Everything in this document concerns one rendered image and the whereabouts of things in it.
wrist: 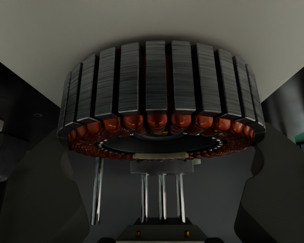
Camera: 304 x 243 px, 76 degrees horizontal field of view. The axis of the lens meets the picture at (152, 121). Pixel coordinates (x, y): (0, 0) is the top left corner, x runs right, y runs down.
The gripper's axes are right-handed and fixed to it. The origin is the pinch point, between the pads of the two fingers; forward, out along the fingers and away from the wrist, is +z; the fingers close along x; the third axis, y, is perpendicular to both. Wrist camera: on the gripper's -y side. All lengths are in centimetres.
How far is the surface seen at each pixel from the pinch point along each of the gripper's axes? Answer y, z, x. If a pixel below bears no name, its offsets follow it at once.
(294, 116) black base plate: 4.2, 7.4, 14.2
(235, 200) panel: 22.6, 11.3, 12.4
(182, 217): 15.1, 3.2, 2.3
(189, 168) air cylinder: 9.9, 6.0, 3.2
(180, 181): 12.4, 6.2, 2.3
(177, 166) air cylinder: 9.8, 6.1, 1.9
